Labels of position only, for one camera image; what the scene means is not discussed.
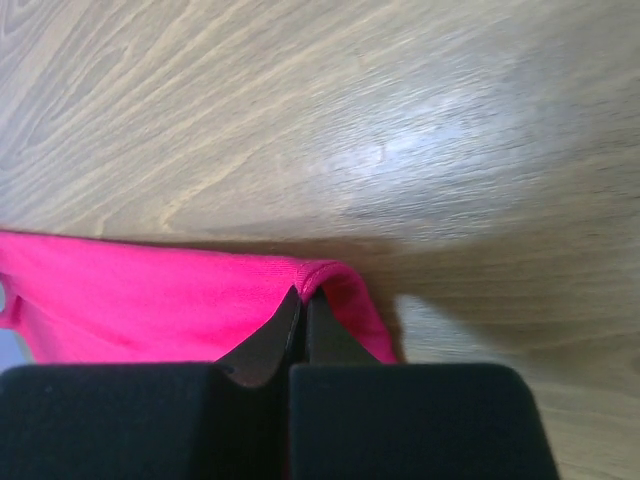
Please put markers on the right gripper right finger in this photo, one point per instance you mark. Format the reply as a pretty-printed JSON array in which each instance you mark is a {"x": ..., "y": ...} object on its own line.
[{"x": 353, "y": 417}]

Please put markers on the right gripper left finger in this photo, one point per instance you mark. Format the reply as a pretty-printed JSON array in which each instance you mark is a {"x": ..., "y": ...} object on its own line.
[{"x": 187, "y": 420}]

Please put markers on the red t shirt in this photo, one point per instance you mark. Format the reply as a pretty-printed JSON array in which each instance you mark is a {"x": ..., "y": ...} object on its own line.
[{"x": 84, "y": 301}]

